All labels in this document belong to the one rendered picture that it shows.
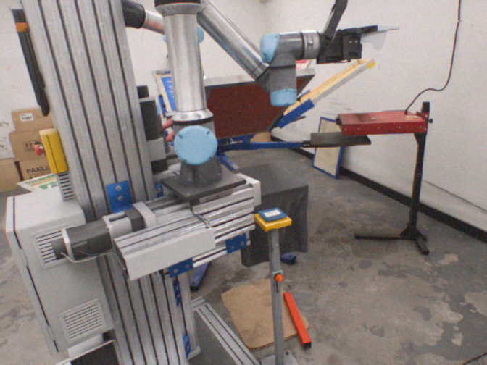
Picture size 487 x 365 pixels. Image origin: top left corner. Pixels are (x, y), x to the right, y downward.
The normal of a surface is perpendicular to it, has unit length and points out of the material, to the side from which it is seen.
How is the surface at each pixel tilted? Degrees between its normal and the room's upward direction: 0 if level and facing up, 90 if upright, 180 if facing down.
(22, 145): 90
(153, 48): 90
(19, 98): 90
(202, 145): 97
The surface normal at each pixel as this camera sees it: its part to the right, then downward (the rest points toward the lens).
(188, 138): 0.14, 0.46
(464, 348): -0.07, -0.93
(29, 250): 0.55, 0.26
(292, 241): 0.34, 0.33
